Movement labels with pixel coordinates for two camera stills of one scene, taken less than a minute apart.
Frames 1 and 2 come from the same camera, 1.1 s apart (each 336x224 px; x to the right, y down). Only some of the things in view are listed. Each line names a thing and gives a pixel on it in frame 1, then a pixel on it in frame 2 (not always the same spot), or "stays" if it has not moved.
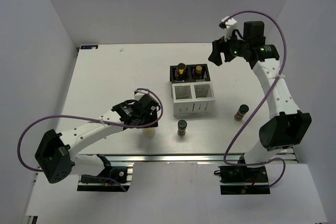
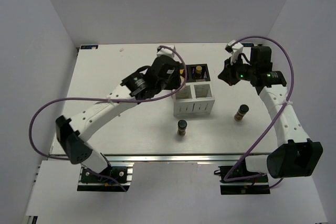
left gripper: [151, 118] -> [176, 81]
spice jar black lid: [182, 125] stays
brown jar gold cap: [243, 109] stays
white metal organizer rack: [192, 98] stays
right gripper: [220, 46] -> [227, 74]
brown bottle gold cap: [198, 70] stays
